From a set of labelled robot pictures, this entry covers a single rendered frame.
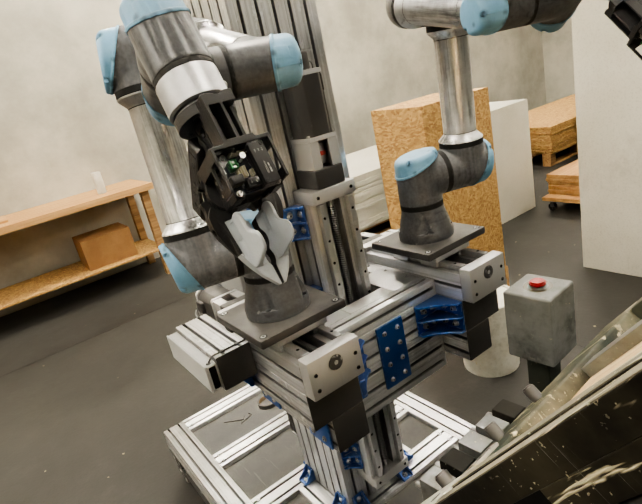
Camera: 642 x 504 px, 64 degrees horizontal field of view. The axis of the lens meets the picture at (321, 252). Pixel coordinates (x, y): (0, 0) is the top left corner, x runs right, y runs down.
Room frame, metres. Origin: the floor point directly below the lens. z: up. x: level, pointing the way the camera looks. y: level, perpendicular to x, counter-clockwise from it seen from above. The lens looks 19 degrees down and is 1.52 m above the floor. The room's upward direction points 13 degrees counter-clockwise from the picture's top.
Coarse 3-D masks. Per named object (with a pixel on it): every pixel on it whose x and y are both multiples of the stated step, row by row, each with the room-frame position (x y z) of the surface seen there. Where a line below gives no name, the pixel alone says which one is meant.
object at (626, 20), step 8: (616, 0) 0.83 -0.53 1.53; (624, 0) 0.83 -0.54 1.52; (632, 0) 0.83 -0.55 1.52; (640, 0) 0.83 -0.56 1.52; (608, 8) 0.85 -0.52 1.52; (616, 8) 0.84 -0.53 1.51; (624, 8) 0.84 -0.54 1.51; (632, 8) 0.82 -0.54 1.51; (640, 8) 0.82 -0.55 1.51; (608, 16) 0.86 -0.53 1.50; (616, 16) 0.84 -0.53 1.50; (624, 16) 0.84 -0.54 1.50; (632, 16) 0.83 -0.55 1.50; (640, 16) 0.81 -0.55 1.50; (616, 24) 0.85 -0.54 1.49; (624, 24) 0.83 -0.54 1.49; (632, 24) 0.83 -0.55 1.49; (640, 24) 0.80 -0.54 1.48; (624, 32) 0.84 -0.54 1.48; (632, 32) 0.82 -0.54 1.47; (640, 32) 0.81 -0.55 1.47; (632, 40) 0.84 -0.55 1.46; (640, 40) 0.84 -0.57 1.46; (632, 48) 0.84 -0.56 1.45; (640, 56) 0.83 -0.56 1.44
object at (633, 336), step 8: (640, 320) 0.77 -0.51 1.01; (632, 328) 0.75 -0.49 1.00; (640, 328) 0.72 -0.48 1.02; (624, 336) 0.75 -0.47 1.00; (632, 336) 0.73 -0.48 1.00; (640, 336) 0.72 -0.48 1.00; (616, 344) 0.75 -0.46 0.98; (624, 344) 0.74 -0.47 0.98; (632, 344) 0.73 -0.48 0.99; (600, 352) 0.80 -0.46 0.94; (608, 352) 0.77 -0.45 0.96; (616, 352) 0.75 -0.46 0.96; (624, 352) 0.74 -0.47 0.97; (592, 360) 0.79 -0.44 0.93; (600, 360) 0.78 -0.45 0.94; (608, 360) 0.77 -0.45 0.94; (584, 368) 0.80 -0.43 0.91; (592, 368) 0.79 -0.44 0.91; (600, 368) 0.78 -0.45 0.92
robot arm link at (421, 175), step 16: (400, 160) 1.34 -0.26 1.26; (416, 160) 1.30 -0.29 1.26; (432, 160) 1.30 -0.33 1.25; (448, 160) 1.32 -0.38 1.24; (400, 176) 1.32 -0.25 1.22; (416, 176) 1.29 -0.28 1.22; (432, 176) 1.30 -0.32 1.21; (448, 176) 1.31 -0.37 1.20; (400, 192) 1.33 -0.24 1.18; (416, 192) 1.30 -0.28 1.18; (432, 192) 1.30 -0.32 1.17
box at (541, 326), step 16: (512, 288) 1.13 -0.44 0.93; (544, 288) 1.10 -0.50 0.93; (560, 288) 1.08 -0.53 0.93; (512, 304) 1.11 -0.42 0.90; (528, 304) 1.07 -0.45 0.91; (544, 304) 1.04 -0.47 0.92; (560, 304) 1.06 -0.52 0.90; (512, 320) 1.11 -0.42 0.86; (528, 320) 1.08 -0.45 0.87; (544, 320) 1.04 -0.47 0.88; (560, 320) 1.06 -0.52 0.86; (512, 336) 1.12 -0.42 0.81; (528, 336) 1.08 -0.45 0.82; (544, 336) 1.05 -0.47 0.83; (560, 336) 1.05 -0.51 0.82; (512, 352) 1.12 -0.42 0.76; (528, 352) 1.08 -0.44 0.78; (544, 352) 1.05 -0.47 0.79; (560, 352) 1.05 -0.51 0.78
